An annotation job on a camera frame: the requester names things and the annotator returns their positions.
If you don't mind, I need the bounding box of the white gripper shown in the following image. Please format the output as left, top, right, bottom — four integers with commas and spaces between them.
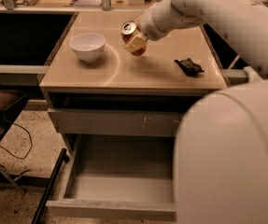
123, 0, 173, 55

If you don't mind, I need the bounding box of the red coke can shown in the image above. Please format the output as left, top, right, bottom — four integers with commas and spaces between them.
120, 20, 148, 57

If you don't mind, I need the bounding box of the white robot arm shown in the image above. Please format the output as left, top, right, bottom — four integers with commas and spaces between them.
125, 0, 268, 224

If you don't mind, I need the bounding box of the grey cabinet with counter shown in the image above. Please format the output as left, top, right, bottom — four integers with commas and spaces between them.
40, 10, 227, 149

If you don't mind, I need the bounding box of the closed grey upper drawer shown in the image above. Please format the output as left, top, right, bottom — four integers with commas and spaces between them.
48, 108, 181, 137

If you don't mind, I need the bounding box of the open grey drawer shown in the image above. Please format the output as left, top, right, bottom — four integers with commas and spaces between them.
47, 134, 176, 221

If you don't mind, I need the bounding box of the white bowl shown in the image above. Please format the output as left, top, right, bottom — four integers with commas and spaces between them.
69, 33, 106, 63

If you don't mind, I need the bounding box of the black crumpled bag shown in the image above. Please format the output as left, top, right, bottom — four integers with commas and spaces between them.
175, 58, 205, 77

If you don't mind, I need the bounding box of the white stick with tip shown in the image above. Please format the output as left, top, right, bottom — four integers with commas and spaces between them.
228, 55, 240, 69

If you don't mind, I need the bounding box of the white curved object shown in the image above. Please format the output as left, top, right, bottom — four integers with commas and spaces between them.
243, 66, 262, 83

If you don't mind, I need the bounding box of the black floor cable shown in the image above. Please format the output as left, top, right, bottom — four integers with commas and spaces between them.
0, 121, 34, 161

